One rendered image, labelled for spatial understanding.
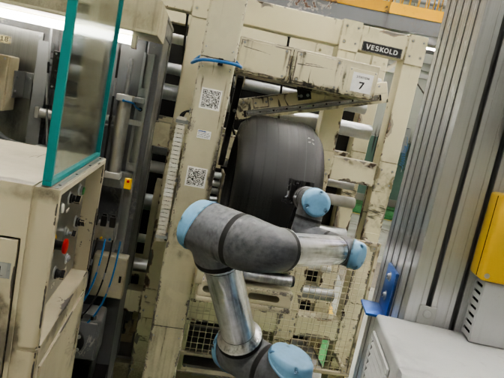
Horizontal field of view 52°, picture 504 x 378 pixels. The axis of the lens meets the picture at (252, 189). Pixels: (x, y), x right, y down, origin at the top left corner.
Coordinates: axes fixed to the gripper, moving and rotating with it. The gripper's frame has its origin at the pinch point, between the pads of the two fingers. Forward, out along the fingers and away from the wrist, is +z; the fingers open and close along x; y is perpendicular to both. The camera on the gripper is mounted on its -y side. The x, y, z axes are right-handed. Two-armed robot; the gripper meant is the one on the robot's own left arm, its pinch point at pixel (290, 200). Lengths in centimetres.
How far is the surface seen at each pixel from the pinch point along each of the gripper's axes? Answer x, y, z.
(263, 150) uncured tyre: 11.1, 15.0, 6.4
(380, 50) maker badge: -45, 75, 72
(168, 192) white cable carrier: 41, -6, 29
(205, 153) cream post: 29.8, 10.6, 22.1
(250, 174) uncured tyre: 14.5, 6.1, 3.8
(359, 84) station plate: -29, 51, 43
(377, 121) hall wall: -344, 158, 892
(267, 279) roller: -1.0, -31.5, 19.4
